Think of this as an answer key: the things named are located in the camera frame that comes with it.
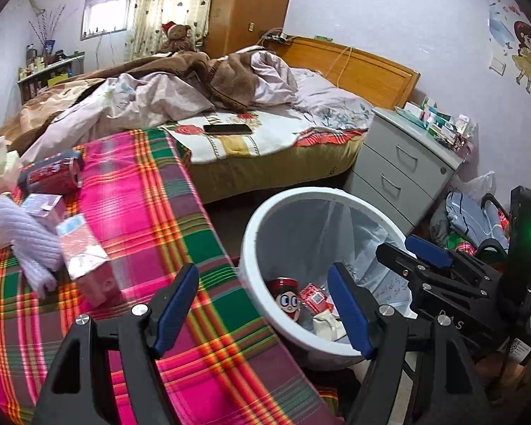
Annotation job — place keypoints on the red cartoon face can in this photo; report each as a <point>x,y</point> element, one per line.
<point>287,299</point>

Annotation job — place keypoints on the large pink carton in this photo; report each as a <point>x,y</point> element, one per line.
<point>84,252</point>

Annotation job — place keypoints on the cartoon girl wall sticker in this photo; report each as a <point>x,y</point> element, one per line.
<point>526,53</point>

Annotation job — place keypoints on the blue sea wall sticker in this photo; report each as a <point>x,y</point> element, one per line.
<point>498,26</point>

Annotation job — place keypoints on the brown teddy bear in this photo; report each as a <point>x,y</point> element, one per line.
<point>179,37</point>

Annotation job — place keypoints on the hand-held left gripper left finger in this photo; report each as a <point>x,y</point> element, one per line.
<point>177,305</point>

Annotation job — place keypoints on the cluttered storage shelf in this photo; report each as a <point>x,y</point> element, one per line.
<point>48,75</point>

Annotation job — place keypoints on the small window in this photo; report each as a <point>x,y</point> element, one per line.
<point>106,15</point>

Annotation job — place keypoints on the floral bed sheet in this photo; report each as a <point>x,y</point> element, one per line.
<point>230,150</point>

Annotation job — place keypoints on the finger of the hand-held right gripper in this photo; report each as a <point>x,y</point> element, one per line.
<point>394,256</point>
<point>427,250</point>

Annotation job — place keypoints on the row of small boxes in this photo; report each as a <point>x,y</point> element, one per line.
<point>438,119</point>

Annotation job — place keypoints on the red snack packet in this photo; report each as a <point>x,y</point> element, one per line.
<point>315,296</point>

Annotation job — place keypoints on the dark blue box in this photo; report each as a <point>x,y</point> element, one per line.
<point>68,155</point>

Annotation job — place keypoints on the grey drawer nightstand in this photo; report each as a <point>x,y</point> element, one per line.
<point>394,172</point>

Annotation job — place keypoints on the white plastic bag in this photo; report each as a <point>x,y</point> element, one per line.
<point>480,183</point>

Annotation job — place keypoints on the small lavender pink box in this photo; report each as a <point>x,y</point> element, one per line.
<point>44,208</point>

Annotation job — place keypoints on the black smartphone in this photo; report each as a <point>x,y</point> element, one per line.
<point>228,129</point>

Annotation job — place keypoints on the clear plastic bin liner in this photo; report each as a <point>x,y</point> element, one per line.
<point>318,239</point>

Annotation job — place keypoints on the white wall switch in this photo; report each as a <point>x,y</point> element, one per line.
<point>498,65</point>

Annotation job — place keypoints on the decorative dry branches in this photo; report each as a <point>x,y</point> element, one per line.
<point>48,26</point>

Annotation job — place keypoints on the wooden bed headboard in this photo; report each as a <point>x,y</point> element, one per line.
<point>371,71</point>

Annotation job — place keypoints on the light blue cloth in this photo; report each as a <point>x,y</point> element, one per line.
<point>469,217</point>

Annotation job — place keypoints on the floral pink pillow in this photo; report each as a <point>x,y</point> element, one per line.
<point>327,97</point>

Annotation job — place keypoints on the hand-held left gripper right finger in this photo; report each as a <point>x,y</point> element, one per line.
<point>349,310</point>

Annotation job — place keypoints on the pink green plaid tablecloth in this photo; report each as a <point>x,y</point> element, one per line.
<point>159,230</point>

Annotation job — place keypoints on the white plastic trash bin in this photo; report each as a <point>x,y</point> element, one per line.
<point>256,248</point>

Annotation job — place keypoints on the wooden wardrobe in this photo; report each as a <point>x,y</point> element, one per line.
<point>252,4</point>

